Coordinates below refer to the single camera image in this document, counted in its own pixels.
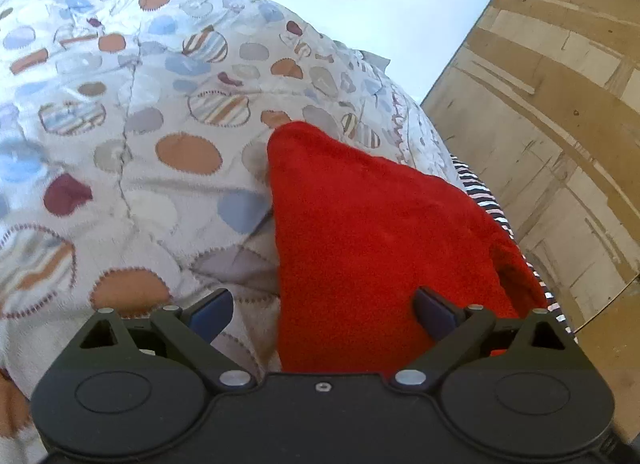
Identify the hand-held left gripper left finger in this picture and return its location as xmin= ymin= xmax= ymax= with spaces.
xmin=65 ymin=289 xmax=257 ymax=391

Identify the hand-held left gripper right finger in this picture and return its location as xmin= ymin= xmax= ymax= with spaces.
xmin=389 ymin=286 xmax=582 ymax=391

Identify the red fleece garment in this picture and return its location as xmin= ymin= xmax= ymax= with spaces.
xmin=267 ymin=121 xmax=552 ymax=376

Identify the striped bed sheet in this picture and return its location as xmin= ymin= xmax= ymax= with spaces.
xmin=449 ymin=153 xmax=580 ymax=346

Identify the white dotted quilt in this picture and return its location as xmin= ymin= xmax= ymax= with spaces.
xmin=0 ymin=0 xmax=472 ymax=464

